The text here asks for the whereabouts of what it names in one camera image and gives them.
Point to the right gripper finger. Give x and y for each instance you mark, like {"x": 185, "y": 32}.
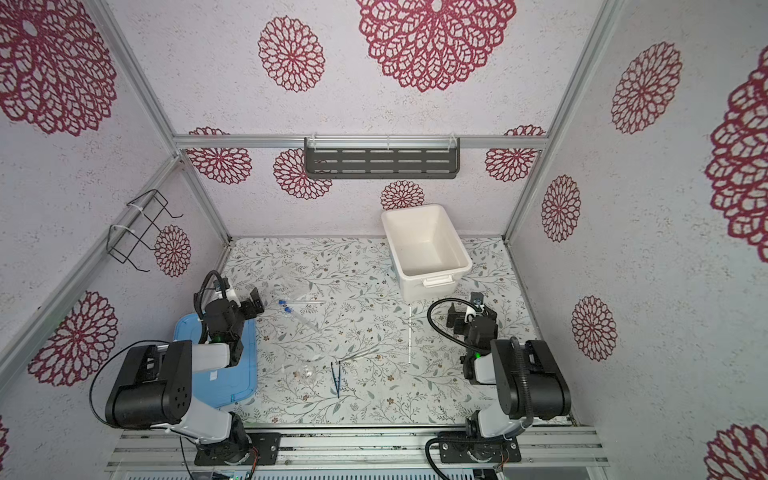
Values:
{"x": 455, "y": 320}
{"x": 478, "y": 298}

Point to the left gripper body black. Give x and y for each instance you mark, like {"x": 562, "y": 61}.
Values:
{"x": 245, "y": 306}

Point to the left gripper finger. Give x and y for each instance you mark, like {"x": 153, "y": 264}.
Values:
{"x": 252, "y": 306}
{"x": 233, "y": 297}

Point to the white plastic bin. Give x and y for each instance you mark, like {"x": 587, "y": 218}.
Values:
{"x": 428, "y": 256}

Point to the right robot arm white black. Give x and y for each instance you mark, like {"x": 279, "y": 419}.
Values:
{"x": 528, "y": 382}

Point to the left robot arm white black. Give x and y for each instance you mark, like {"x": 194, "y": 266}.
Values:
{"x": 188, "y": 387}

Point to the clear plastic tube rack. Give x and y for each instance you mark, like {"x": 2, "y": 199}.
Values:
{"x": 289, "y": 284}

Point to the clear petri dish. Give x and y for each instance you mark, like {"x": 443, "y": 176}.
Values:
{"x": 309, "y": 375}

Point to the blue tweezers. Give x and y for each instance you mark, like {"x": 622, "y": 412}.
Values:
{"x": 336, "y": 372}

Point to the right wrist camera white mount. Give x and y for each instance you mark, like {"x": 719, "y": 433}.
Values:
{"x": 472, "y": 312}

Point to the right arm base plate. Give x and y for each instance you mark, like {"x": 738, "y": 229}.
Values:
{"x": 458, "y": 448}

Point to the black wire wall basket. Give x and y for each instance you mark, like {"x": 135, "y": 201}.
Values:
{"x": 125, "y": 237}

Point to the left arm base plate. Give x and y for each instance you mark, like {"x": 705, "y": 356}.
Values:
{"x": 259, "y": 449}

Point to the aluminium rail base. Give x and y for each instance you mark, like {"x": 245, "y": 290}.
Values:
{"x": 359, "y": 448}

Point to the dark grey wall shelf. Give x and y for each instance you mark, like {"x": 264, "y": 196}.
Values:
{"x": 385, "y": 158}

